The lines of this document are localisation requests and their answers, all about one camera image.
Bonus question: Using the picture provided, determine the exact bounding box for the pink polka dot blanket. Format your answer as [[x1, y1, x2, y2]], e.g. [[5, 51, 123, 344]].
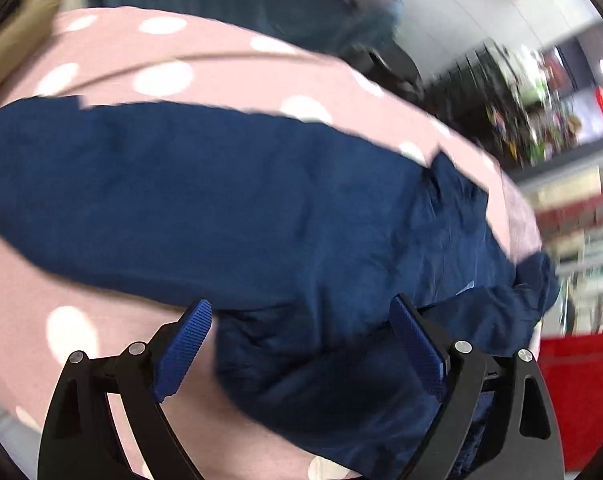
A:
[[0, 6, 545, 480]]

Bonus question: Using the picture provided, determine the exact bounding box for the blue grey quilt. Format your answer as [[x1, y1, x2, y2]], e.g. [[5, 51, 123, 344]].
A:
[[86, 0, 403, 57]]

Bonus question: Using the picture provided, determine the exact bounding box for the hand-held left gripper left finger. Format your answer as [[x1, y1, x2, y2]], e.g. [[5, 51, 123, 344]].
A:
[[37, 299, 213, 480]]

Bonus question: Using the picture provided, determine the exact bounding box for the black round stool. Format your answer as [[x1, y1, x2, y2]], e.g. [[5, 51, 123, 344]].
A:
[[350, 44, 426, 103]]

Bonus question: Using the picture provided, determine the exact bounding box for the navy blue jacket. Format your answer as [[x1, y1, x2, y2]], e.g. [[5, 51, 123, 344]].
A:
[[0, 95, 562, 480]]

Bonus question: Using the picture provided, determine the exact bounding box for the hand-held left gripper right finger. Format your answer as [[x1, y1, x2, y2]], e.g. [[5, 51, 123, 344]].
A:
[[390, 294, 565, 480]]

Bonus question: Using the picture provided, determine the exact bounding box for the black metal shelf rack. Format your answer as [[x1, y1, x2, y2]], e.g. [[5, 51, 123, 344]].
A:
[[425, 42, 603, 167]]

